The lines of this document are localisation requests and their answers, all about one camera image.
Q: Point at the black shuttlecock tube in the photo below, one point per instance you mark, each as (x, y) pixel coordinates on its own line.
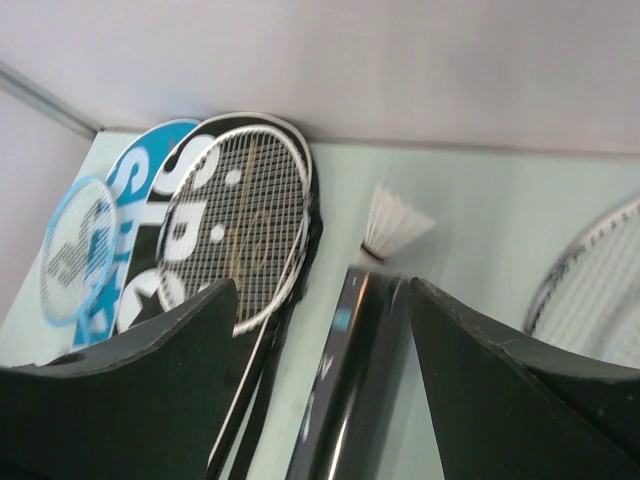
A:
(349, 407)

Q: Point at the left frame post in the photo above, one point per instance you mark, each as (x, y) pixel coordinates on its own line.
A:
(43, 101)

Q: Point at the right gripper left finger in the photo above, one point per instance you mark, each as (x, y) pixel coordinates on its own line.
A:
(142, 405)

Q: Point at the white racket on black bag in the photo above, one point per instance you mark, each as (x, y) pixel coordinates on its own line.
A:
(240, 212)

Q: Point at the black racket bag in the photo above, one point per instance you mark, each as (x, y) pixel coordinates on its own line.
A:
(140, 302)

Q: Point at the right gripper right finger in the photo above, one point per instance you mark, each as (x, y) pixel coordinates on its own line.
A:
(507, 406)

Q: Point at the light blue racket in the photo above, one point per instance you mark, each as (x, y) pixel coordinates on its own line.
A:
(77, 254)

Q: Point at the shuttlecock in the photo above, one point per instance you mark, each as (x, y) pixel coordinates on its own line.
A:
(392, 224)

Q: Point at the white racket right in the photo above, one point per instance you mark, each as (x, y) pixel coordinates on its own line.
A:
(588, 302)

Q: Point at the blue racket bag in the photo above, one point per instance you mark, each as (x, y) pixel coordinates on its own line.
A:
(130, 181)

